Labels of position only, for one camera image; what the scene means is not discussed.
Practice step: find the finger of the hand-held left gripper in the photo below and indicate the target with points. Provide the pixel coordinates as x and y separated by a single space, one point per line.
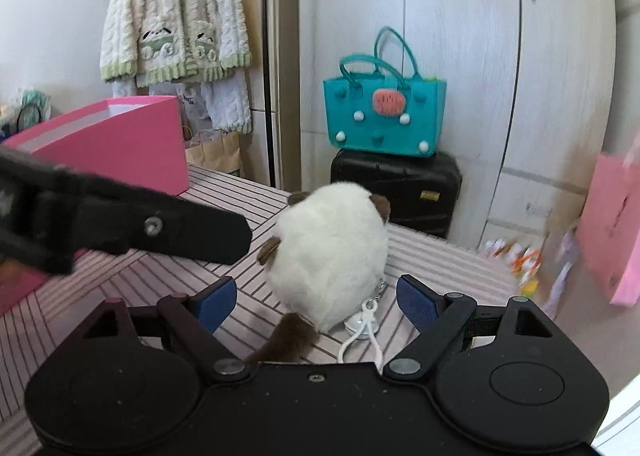
190 231

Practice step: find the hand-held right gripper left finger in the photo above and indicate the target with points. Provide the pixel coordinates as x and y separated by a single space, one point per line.
217 303

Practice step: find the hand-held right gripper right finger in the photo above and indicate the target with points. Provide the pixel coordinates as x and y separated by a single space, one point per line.
417 301

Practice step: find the white plush toy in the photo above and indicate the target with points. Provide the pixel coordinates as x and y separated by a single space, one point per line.
330 251

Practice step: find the pink cardboard box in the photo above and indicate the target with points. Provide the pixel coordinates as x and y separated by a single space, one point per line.
125 150

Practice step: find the striped tablecloth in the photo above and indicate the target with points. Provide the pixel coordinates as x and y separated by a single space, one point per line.
440 261

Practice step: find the pink box lid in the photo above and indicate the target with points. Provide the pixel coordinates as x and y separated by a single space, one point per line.
20 288

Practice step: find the brown paper bag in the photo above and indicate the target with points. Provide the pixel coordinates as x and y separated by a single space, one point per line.
215 150

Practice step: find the orange and white packets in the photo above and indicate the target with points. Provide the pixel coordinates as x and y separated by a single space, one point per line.
520 261

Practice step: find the teal mesh bundle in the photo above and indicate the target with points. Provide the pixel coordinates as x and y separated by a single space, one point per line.
32 105

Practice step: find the black suitcase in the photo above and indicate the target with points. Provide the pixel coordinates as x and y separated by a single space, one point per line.
395 191

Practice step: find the white fleece pants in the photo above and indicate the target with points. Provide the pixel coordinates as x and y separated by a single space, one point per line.
225 105

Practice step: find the light wooden board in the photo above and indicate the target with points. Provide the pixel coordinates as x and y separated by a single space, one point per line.
257 100

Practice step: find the clear plastic bag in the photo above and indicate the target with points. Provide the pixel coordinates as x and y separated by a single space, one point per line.
562 271

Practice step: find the black clothes rack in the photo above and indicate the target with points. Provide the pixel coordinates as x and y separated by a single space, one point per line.
274 85

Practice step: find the teal felt handbag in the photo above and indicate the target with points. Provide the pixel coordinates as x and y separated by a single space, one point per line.
385 125

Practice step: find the pink shopping bag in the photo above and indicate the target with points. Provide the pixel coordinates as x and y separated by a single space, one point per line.
610 231

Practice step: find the white fleece cardigan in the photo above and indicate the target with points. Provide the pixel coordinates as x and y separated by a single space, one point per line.
175 0

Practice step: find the light wooden wardrobe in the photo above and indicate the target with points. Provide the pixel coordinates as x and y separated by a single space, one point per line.
475 60

